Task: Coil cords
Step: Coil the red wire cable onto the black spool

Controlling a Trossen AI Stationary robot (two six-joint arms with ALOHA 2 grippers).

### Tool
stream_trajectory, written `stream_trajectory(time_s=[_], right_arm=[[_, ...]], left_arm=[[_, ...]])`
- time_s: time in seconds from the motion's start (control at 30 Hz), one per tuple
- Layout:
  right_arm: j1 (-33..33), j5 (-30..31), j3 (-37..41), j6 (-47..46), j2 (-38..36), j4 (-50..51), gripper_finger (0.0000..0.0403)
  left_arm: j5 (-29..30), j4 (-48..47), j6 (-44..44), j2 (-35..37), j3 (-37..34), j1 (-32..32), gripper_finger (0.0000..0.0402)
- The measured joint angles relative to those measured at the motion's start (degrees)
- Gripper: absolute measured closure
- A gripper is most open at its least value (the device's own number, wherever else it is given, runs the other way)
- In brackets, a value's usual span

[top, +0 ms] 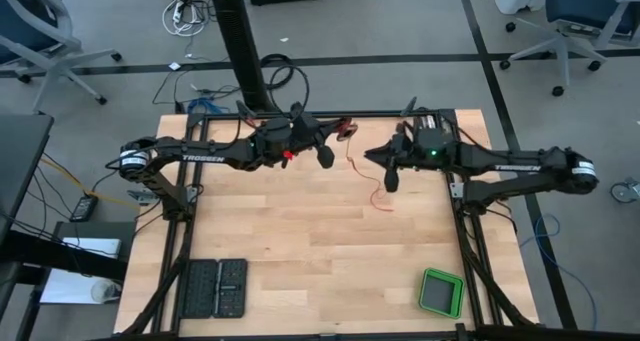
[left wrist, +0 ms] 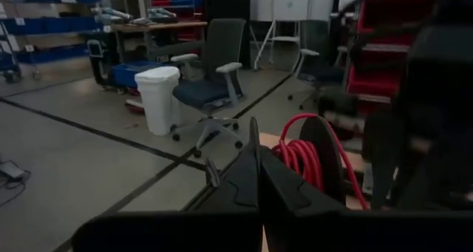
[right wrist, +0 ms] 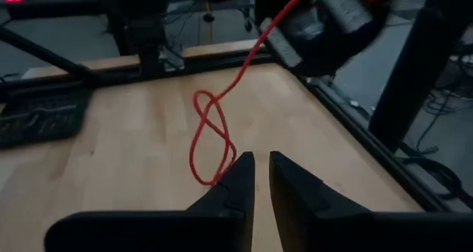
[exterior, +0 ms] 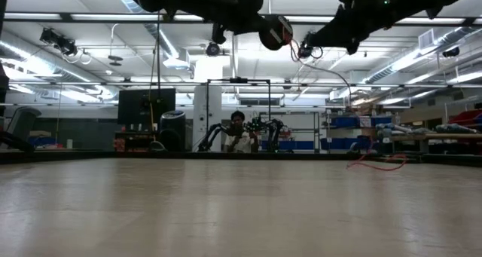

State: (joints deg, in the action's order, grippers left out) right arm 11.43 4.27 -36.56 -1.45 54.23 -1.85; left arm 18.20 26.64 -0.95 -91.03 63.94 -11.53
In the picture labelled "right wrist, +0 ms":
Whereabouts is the coiled black cable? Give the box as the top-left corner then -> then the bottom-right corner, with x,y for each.
401,154 -> 469,203

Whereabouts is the open black bit case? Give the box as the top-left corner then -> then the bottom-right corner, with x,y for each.
0,89 -> 92,149

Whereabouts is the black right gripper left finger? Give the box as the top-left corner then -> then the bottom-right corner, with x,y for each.
44,151 -> 256,252

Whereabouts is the thin red wire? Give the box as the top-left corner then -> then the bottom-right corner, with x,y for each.
188,0 -> 315,187

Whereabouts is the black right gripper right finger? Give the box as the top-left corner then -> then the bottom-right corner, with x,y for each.
268,150 -> 473,252

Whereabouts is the black wire spool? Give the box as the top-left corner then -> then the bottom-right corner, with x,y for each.
258,0 -> 374,70

